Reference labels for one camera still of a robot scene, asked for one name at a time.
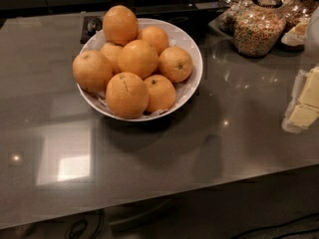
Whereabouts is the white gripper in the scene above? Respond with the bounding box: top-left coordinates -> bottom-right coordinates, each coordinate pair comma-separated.
281,7 -> 319,133

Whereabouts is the white ceramic bowl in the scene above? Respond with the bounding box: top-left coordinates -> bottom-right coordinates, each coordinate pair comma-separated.
76,17 -> 204,122

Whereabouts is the small hidden orange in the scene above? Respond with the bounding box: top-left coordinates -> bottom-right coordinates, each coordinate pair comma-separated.
100,43 -> 123,74

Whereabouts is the glass jar of cereal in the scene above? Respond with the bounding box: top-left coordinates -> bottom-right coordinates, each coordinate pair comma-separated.
233,0 -> 286,58

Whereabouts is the glass jar dark cereal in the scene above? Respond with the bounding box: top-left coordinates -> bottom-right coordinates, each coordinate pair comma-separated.
280,0 -> 319,52

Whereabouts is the glass jar behind left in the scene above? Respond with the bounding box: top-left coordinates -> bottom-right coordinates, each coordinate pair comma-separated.
217,0 -> 252,34

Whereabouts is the black stovetop with knob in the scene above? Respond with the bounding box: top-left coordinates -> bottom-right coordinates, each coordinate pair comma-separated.
79,3 -> 230,45

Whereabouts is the black cable on floor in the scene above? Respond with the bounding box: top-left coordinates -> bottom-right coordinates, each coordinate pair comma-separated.
63,212 -> 105,239

